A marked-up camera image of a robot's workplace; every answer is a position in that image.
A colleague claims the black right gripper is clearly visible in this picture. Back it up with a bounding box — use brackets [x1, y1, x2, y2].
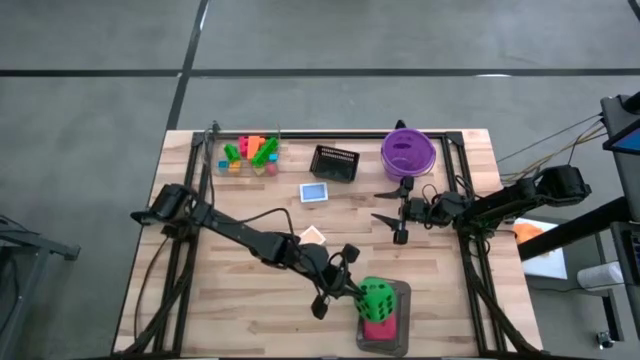
[370, 175, 445, 246]

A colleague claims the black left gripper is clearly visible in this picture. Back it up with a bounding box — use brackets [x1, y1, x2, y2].
[299, 243, 368, 321]

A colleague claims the green foam die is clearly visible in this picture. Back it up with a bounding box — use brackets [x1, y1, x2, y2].
[353, 277, 398, 323]

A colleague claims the pink foam die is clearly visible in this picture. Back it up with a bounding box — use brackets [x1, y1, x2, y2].
[362, 312, 399, 342]

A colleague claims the orange card box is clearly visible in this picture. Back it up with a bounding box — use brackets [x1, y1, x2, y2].
[298, 224, 328, 246]

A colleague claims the blue card box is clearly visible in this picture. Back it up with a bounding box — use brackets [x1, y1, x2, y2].
[299, 182, 330, 204]

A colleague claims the long green toy block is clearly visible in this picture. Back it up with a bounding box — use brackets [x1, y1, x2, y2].
[250, 136, 280, 168]

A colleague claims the purple plastic bucket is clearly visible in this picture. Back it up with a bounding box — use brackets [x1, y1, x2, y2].
[380, 128, 438, 183]

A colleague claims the grey translucent plastic bin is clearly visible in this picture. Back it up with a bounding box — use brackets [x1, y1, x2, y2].
[356, 279, 413, 359]

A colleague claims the black slotted plastic basket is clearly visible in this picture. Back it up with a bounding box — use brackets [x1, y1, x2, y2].
[309, 144, 361, 184]

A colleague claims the orange object on sheet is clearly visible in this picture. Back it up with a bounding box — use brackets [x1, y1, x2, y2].
[513, 222, 545, 246]

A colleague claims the white paper sheet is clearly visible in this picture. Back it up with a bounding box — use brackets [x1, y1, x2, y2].
[512, 217, 570, 281]

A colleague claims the black diagonal beam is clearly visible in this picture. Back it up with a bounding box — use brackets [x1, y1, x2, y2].
[517, 197, 640, 261]

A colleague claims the clear plastic bin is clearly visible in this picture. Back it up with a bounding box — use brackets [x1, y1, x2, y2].
[202, 124, 282, 177]

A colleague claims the white paper roll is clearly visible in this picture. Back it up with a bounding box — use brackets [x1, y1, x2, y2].
[577, 261, 626, 292]

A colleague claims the black equipment stand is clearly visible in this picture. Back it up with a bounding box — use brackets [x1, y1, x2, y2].
[599, 92, 640, 221]

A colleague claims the blue lit screen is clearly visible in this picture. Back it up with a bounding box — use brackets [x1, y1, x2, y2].
[602, 124, 640, 156]

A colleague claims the black aluminium table frame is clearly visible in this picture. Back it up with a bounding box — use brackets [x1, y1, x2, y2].
[117, 129, 546, 360]

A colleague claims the thin wire bundle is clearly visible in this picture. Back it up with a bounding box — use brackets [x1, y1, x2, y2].
[497, 113, 609, 184]

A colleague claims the grey metal cart frame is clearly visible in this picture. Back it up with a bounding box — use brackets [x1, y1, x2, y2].
[0, 214, 81, 360]

